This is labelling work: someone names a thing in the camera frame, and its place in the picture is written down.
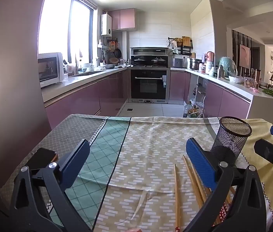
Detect pink kettle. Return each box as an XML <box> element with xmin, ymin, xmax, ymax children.
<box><xmin>205</xmin><ymin>51</ymin><xmax>215</xmax><ymax>64</ymax></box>

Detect white water heater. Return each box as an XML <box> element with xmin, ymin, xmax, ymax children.
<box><xmin>101</xmin><ymin>13</ymin><xmax>113</xmax><ymax>36</ymax></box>

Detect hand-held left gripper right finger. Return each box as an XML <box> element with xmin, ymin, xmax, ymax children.
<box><xmin>185</xmin><ymin>138</ymin><xmax>267</xmax><ymax>232</ymax></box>

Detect black wall rack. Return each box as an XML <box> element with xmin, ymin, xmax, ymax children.
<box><xmin>168</xmin><ymin>37</ymin><xmax>193</xmax><ymax>55</ymax></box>

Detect kitchen window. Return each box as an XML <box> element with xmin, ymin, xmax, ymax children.
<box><xmin>38</xmin><ymin>0</ymin><xmax>94</xmax><ymax>64</ymax></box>

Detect bag of green vegetables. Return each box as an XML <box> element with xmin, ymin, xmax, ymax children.
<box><xmin>187</xmin><ymin>105</ymin><xmax>204</xmax><ymax>118</ymax></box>

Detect black built-in oven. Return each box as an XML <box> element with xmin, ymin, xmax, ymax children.
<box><xmin>130</xmin><ymin>68</ymin><xmax>171</xmax><ymax>101</ymax></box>

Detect kitchen faucet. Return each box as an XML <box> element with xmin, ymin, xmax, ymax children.
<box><xmin>75</xmin><ymin>53</ymin><xmax>82</xmax><ymax>74</ymax></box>

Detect white bowl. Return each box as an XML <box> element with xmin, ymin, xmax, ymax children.
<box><xmin>228</xmin><ymin>76</ymin><xmax>245</xmax><ymax>84</ymax></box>

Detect patterned tablecloth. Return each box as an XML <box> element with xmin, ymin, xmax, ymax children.
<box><xmin>0</xmin><ymin>113</ymin><xmax>273</xmax><ymax>232</ymax></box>

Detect black smartphone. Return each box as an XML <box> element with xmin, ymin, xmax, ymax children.
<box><xmin>26</xmin><ymin>147</ymin><xmax>58</xmax><ymax>172</ymax></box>

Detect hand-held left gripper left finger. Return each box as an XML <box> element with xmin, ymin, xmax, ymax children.
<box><xmin>8</xmin><ymin>139</ymin><xmax>92</xmax><ymax>232</ymax></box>

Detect plastic bottle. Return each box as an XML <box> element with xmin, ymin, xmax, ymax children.
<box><xmin>183</xmin><ymin>101</ymin><xmax>193</xmax><ymax>118</ymax></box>

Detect pink wall cabinets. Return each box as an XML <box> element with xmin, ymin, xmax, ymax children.
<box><xmin>108</xmin><ymin>8</ymin><xmax>136</xmax><ymax>31</ymax></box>

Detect steel range hood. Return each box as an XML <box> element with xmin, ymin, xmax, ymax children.
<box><xmin>130</xmin><ymin>47</ymin><xmax>169</xmax><ymax>56</ymax></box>

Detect pink wall picture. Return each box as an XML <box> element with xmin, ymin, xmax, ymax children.
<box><xmin>239</xmin><ymin>44</ymin><xmax>251</xmax><ymax>68</ymax></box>

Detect pink kitchen base cabinets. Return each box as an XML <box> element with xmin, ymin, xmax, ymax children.
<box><xmin>41</xmin><ymin>66</ymin><xmax>127</xmax><ymax>128</ymax></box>
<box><xmin>170</xmin><ymin>68</ymin><xmax>273</xmax><ymax>124</ymax></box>

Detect bunch of chopsticks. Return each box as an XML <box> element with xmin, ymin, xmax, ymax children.
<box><xmin>182</xmin><ymin>155</ymin><xmax>236</xmax><ymax>225</ymax></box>

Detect black pot with lid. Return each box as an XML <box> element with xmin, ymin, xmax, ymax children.
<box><xmin>131</xmin><ymin>57</ymin><xmax>147</xmax><ymax>66</ymax></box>
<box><xmin>151</xmin><ymin>56</ymin><xmax>167</xmax><ymax>66</ymax></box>

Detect black mesh utensil holder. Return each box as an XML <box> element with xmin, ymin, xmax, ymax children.
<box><xmin>210</xmin><ymin>116</ymin><xmax>252</xmax><ymax>168</ymax></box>

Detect steel stock pot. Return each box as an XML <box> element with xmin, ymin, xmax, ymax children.
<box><xmin>189</xmin><ymin>58</ymin><xmax>202</xmax><ymax>70</ymax></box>

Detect white countertop oven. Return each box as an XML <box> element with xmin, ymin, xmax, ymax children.
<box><xmin>38</xmin><ymin>52</ymin><xmax>65</xmax><ymax>88</ymax></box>

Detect silver countertop appliance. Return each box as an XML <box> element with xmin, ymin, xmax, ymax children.
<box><xmin>172</xmin><ymin>57</ymin><xmax>184</xmax><ymax>68</ymax></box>

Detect glass jar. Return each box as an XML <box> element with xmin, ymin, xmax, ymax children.
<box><xmin>244</xmin><ymin>77</ymin><xmax>258</xmax><ymax>89</ymax></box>

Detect teal covered appliance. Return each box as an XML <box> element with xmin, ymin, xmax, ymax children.
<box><xmin>218</xmin><ymin>56</ymin><xmax>237</xmax><ymax>78</ymax></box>

